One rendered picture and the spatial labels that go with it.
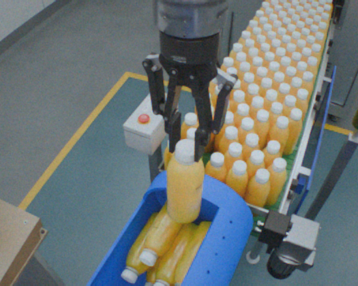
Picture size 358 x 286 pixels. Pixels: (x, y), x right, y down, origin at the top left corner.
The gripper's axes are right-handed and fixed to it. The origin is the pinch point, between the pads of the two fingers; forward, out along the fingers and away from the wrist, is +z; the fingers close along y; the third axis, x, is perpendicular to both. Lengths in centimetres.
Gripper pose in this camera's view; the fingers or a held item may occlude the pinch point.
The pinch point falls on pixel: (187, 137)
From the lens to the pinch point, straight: 55.3
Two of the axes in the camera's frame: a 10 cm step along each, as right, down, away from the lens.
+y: 9.0, 3.1, -3.0
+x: 4.3, -6.6, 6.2
